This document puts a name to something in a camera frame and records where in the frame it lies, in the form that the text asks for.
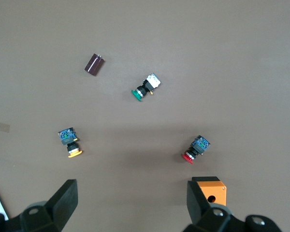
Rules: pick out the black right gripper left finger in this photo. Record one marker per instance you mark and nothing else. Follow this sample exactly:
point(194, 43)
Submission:
point(60, 205)

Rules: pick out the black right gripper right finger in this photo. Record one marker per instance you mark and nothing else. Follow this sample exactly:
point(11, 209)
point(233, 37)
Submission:
point(198, 210)

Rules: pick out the yellow mushroom push button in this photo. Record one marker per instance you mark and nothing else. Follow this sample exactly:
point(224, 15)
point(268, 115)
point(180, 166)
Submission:
point(68, 140)

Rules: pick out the red mushroom push button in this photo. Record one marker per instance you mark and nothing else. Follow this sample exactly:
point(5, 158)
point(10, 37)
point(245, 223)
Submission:
point(197, 148)

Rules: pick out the green mushroom push button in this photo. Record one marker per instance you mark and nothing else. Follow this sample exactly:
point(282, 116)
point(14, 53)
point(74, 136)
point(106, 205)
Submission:
point(145, 88)

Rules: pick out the small brown tape patch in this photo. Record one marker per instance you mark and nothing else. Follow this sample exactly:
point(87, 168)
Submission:
point(4, 127)

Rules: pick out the maroon cylindrical capacitor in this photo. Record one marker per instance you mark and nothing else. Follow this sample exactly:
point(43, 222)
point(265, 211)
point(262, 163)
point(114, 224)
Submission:
point(94, 64)

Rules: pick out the orange button enclosure box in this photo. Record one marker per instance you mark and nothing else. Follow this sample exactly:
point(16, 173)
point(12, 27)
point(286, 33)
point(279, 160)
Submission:
point(215, 191)

